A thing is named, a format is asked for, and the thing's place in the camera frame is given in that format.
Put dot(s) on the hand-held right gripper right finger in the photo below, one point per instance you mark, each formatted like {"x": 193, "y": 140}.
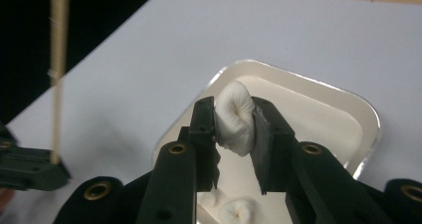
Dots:
{"x": 298, "y": 171}

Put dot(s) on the white square tray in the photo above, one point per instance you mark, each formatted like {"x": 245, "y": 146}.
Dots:
{"x": 315, "y": 117}

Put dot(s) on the wooden skewer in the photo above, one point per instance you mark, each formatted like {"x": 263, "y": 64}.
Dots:
{"x": 59, "y": 35}

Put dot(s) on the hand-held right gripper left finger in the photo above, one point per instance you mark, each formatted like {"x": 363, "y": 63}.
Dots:
{"x": 172, "y": 184}

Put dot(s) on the white marshmallow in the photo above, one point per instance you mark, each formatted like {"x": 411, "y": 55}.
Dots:
{"x": 237, "y": 214}
{"x": 234, "y": 124}

